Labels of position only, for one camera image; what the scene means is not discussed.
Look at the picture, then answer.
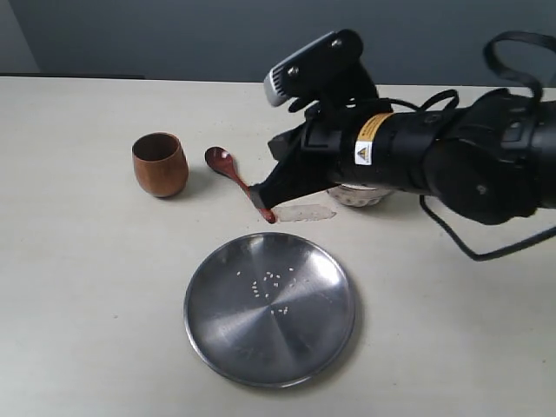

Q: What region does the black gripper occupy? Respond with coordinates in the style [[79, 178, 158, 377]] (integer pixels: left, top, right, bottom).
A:
[[250, 97, 394, 209]]

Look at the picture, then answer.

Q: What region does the round steel plate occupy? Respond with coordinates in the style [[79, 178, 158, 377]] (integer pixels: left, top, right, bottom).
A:
[[183, 232, 356, 388]]

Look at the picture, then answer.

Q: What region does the steel bowl of rice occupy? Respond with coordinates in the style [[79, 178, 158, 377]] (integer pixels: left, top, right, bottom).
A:
[[327, 184, 393, 208]]

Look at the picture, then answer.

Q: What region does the brown wooden cup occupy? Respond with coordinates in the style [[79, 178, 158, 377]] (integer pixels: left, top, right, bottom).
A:
[[131, 132, 189, 198]]

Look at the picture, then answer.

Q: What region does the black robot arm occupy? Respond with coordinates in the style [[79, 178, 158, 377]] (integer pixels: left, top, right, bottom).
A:
[[250, 89, 555, 225]]

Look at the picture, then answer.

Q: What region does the dark red wooden spoon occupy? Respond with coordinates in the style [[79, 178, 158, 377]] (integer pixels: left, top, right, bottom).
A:
[[204, 146, 251, 199]]

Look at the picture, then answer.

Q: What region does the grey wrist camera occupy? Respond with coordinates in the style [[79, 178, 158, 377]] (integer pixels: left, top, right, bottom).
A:
[[263, 30, 363, 107]]

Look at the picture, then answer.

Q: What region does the clear tape strip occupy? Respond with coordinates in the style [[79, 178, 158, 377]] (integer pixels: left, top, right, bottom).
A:
[[273, 204, 336, 222]]

